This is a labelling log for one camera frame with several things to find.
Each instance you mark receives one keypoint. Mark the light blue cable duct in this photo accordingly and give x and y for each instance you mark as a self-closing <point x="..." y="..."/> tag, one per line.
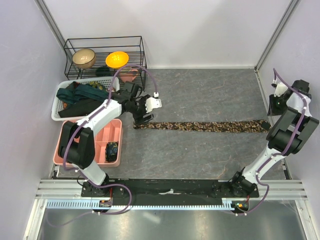
<point x="166" y="204"/>

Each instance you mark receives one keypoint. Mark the black tie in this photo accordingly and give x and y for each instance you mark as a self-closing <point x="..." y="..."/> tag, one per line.
<point x="79" y="106"/>

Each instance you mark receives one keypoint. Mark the pink divided tray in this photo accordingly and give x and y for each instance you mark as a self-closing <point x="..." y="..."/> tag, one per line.
<point x="110" y="134"/>

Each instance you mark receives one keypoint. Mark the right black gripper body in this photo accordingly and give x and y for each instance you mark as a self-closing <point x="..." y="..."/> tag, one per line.
<point x="277" y="105"/>

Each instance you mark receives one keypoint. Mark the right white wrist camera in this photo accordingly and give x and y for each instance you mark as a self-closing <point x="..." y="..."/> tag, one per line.
<point x="279" y="88"/>

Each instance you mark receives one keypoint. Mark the black wire rack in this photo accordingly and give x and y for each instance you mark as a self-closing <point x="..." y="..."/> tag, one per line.
<point x="103" y="46"/>

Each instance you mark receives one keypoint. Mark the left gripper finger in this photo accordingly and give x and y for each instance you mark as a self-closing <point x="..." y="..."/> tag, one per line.
<point x="147" y="118"/>
<point x="139" y="123"/>

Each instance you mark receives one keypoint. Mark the white perforated basket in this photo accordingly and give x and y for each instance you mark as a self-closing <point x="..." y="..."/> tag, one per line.
<point x="108" y="82"/>

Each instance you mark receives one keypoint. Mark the dark green bowl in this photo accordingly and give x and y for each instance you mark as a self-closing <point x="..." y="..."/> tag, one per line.
<point x="103" y="71"/>

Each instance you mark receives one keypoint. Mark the orange bowl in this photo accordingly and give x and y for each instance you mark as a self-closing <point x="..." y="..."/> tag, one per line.
<point x="117" y="59"/>

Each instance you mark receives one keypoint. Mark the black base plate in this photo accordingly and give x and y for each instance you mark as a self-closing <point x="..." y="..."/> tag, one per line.
<point x="172" y="189"/>

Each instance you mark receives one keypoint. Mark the teal tie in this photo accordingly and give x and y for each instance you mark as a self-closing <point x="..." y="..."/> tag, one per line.
<point x="76" y="89"/>

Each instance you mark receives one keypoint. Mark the aluminium rail frame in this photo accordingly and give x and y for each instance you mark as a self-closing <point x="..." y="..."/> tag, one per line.
<point x="281" y="212"/>

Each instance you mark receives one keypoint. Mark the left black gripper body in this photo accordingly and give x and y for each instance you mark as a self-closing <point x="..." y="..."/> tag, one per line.
<point x="138" y="108"/>

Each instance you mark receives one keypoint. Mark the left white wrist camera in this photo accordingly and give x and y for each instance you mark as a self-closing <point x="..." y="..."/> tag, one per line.
<point x="152" y="103"/>

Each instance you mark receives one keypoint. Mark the rolled dark floral tie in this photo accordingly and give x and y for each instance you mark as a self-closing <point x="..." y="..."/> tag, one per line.
<point x="111" y="152"/>

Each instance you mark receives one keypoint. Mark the beige bowl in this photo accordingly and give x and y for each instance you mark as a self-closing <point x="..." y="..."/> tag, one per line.
<point x="84" y="58"/>

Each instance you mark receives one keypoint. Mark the green floral tie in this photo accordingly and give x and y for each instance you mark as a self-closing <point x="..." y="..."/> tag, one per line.
<point x="96" y="85"/>

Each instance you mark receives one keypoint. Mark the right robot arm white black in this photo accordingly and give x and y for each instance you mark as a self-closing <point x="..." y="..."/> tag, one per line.
<point x="286" y="137"/>

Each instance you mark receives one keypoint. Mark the brown floral tie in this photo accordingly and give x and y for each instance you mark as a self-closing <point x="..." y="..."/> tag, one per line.
<point x="252" y="126"/>

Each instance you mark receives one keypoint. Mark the pink mug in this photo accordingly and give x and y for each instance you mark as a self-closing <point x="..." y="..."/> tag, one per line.
<point x="128" y="74"/>

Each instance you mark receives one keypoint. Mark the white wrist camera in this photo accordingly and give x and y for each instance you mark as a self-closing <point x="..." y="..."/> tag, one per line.
<point x="152" y="103"/>
<point x="279" y="88"/>

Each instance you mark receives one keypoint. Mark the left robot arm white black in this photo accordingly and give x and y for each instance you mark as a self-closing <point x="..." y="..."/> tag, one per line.
<point x="90" y="125"/>

